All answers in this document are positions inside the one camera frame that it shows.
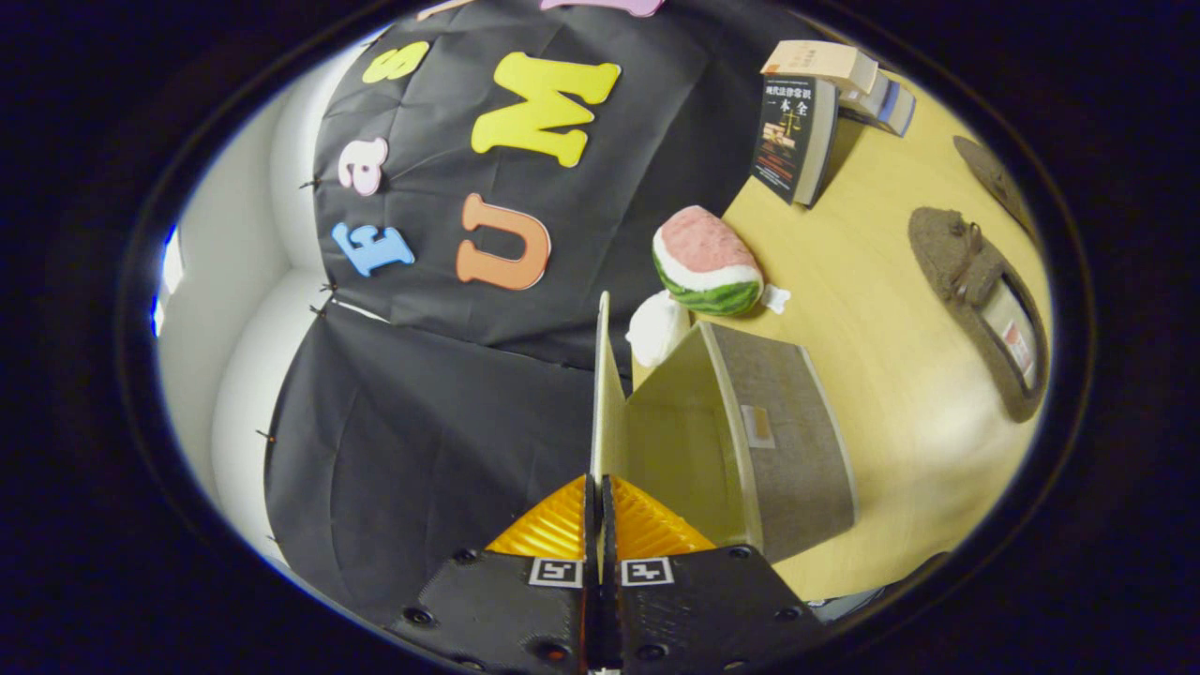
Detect black cover book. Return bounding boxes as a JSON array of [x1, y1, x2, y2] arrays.
[[751, 75, 840, 207]]

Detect white plush toy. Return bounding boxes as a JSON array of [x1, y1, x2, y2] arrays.
[[626, 291, 693, 368]]

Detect grey fabric storage box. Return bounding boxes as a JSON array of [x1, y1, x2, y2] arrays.
[[590, 291, 860, 564]]

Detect brown fuzzy shoe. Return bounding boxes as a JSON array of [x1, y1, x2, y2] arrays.
[[907, 207, 1050, 424], [953, 135, 1037, 237]]

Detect white cover book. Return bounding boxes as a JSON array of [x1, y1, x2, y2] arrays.
[[839, 71, 892, 118]]

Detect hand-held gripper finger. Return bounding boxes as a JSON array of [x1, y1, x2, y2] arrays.
[[602, 474, 829, 675], [387, 474, 602, 675]]

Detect watermelon slice plush toy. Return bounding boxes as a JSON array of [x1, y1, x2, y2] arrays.
[[652, 205, 791, 317]]

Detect blue cover book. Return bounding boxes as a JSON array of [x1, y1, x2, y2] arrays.
[[844, 80, 917, 138]]

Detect beige cover book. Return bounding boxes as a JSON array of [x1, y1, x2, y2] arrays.
[[760, 39, 879, 97]]

